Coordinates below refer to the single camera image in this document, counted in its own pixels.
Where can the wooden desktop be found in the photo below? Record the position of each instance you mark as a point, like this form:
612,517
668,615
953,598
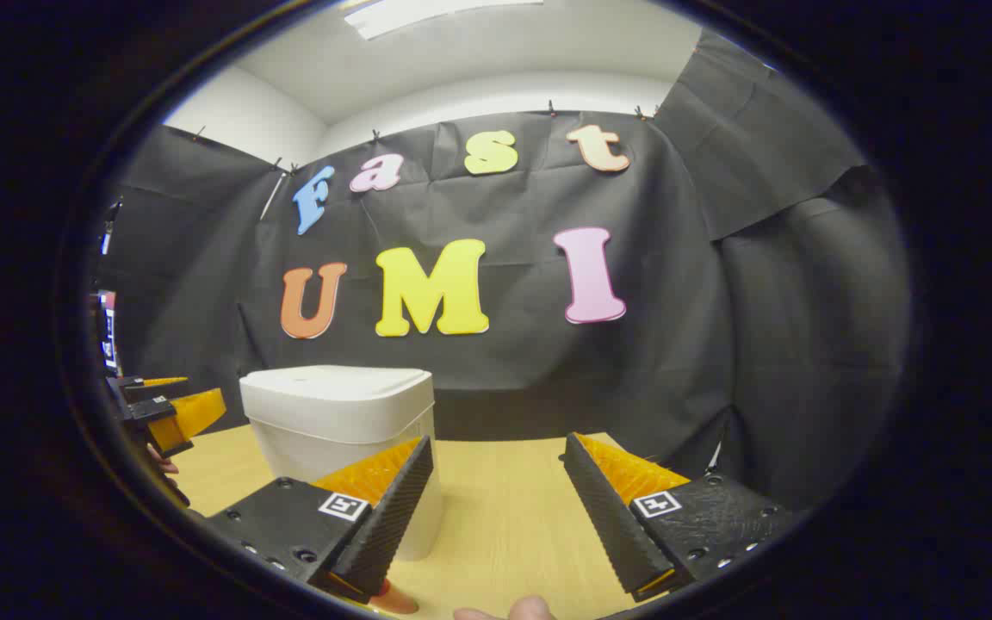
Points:
505,517

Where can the computer monitor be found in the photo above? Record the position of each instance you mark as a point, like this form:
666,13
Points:
108,331

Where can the white desktop garbage bin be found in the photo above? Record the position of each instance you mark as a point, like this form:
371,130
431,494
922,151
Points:
332,413

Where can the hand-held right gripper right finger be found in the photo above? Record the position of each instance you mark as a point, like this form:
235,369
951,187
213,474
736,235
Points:
612,517

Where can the red pop can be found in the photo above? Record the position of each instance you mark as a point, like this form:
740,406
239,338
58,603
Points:
394,599

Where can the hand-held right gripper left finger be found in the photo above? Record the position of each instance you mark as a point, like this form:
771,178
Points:
393,517

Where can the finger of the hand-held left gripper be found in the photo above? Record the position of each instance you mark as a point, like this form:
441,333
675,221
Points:
190,418
139,393

